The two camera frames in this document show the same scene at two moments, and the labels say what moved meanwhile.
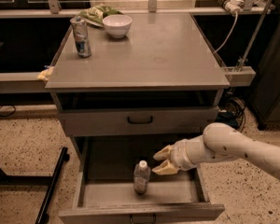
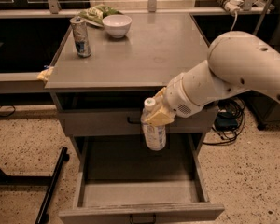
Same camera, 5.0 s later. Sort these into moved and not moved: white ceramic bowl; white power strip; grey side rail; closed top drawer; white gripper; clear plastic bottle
Moved: clear plastic bottle; white gripper
Not moved: white power strip; closed top drawer; grey side rail; white ceramic bowl
